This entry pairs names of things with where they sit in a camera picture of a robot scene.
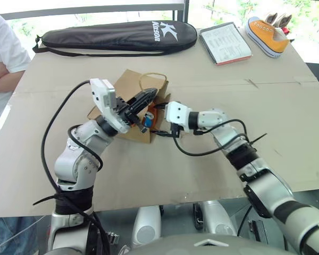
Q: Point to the dark window frame rail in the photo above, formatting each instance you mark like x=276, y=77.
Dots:
x=95, y=10

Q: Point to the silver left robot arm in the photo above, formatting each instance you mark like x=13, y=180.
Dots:
x=77, y=162

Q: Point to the person in white t-shirt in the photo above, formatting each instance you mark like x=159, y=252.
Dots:
x=2, y=45

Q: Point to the black racket bag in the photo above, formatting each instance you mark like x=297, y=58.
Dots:
x=117, y=35

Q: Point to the brown cardboard table cover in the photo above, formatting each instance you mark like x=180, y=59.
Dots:
x=175, y=74

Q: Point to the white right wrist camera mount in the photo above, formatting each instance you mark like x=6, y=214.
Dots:
x=178, y=114

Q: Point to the white rounded robot leg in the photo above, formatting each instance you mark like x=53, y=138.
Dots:
x=218, y=219
x=146, y=223

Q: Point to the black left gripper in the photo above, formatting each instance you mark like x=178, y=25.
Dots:
x=121, y=107

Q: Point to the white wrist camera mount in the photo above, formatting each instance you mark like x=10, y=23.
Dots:
x=103, y=93
x=178, y=114

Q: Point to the grey robot torso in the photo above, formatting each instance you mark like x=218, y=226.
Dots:
x=202, y=245

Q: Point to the brown paper bag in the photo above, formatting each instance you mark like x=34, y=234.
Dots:
x=127, y=85

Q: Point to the orange and blue plush toy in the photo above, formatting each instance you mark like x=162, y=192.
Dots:
x=153, y=117

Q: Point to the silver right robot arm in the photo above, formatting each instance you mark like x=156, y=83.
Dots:
x=265, y=183

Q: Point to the orange canvas sneaker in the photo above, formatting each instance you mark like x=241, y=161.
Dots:
x=265, y=34

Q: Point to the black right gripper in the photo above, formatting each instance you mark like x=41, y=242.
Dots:
x=176, y=130

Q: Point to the white printed notebook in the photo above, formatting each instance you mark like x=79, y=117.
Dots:
x=226, y=43

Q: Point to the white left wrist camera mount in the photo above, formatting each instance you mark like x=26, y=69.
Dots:
x=103, y=93

